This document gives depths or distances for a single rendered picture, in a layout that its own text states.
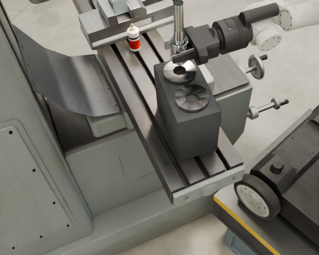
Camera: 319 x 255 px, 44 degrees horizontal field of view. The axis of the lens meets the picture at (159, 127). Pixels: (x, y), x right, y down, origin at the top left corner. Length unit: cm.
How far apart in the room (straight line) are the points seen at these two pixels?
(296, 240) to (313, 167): 29
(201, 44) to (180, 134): 24
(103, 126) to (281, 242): 83
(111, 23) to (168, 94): 49
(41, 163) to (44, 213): 31
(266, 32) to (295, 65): 177
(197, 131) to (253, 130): 139
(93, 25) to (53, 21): 180
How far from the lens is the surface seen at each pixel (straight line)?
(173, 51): 101
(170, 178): 111
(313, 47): 299
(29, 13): 342
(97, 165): 158
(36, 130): 126
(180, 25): 96
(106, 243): 192
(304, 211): 156
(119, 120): 142
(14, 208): 155
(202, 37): 103
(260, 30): 106
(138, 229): 192
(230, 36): 103
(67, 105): 129
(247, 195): 165
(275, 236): 168
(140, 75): 136
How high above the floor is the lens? 194
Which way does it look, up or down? 54 degrees down
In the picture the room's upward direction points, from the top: 5 degrees counter-clockwise
